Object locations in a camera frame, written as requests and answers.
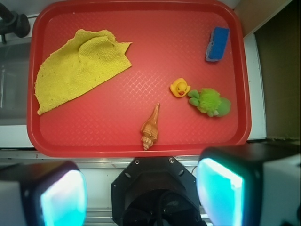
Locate yellow cloth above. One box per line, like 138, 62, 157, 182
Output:
35, 29, 132, 115

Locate yellow rubber duck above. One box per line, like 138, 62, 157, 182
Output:
170, 78, 191, 98

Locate red plastic tray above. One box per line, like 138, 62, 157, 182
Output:
27, 0, 251, 158

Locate blue sponge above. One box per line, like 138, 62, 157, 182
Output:
205, 27, 230, 62

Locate orange spiral seashell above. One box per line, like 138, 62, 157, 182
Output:
141, 103, 160, 151

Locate green plush turtle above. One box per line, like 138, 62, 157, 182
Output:
188, 88, 231, 117

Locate black octagonal mount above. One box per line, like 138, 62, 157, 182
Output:
111, 157, 206, 226

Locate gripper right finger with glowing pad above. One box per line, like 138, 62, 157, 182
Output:
196, 143, 301, 226

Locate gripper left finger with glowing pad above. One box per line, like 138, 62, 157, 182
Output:
0, 161, 87, 226

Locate black clamp knob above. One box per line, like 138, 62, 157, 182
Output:
0, 3, 31, 44

